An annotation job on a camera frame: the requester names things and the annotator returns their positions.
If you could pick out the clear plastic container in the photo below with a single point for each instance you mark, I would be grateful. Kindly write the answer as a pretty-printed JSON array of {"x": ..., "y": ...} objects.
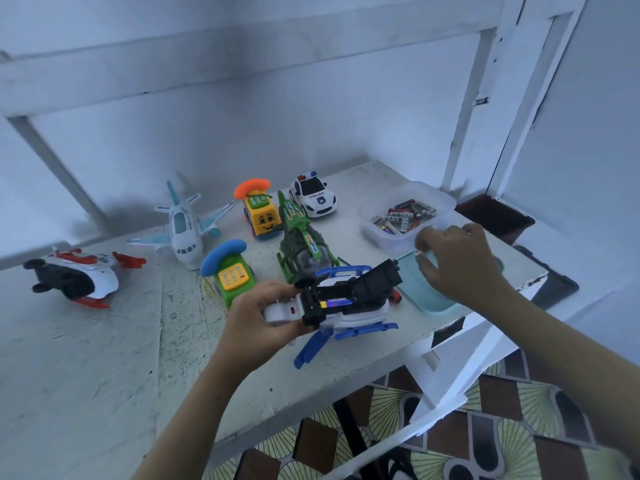
[{"x": 380, "y": 230}]

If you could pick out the red screwdriver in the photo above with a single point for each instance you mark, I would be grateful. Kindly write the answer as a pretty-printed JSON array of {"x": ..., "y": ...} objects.
[{"x": 395, "y": 292}]

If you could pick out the heap of mixed batteries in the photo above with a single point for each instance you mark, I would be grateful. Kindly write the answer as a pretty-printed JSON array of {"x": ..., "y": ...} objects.
[{"x": 400, "y": 217}]

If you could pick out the white toy airplane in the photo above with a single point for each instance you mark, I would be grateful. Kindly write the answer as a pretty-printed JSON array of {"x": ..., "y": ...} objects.
[{"x": 185, "y": 227}]

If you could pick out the person's left forearm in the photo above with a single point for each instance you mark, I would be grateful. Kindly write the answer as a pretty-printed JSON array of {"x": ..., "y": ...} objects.
[{"x": 185, "y": 425}]

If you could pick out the dark brown storage box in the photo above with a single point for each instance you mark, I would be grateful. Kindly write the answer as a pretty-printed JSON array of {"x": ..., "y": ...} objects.
[{"x": 495, "y": 215}]

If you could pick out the person's right forearm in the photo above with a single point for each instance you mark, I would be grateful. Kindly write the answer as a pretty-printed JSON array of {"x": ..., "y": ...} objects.
[{"x": 575, "y": 370}]

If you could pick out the green orange toy car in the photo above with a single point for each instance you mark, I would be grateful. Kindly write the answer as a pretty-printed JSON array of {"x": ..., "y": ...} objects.
[{"x": 230, "y": 275}]

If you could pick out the person's left hand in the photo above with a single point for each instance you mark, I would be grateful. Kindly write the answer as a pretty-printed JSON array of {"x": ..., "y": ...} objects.
[{"x": 255, "y": 330}]

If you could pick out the white blue toy vehicle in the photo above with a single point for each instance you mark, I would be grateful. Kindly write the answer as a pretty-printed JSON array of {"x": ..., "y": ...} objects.
[{"x": 340, "y": 295}]

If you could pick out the person's right hand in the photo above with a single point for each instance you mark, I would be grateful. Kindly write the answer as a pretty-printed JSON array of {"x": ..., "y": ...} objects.
[{"x": 460, "y": 265}]

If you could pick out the black white toy car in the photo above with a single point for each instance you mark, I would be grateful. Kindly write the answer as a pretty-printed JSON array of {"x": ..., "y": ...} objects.
[{"x": 313, "y": 195}]

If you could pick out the grey storage box lid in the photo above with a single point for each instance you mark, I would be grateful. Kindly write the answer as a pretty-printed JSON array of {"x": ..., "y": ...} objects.
[{"x": 550, "y": 280}]

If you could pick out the teal container lid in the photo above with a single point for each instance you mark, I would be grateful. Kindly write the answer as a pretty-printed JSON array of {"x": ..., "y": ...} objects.
[{"x": 420, "y": 293}]

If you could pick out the dark green toy helicopter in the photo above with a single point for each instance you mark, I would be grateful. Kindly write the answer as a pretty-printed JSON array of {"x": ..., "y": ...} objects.
[{"x": 300, "y": 250}]

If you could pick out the yellow orange toy car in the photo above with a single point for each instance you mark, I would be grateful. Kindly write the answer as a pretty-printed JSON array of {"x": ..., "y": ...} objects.
[{"x": 260, "y": 207}]

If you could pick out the red white toy vehicle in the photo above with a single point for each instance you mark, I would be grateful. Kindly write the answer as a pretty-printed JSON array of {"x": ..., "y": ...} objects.
[{"x": 80, "y": 277}]

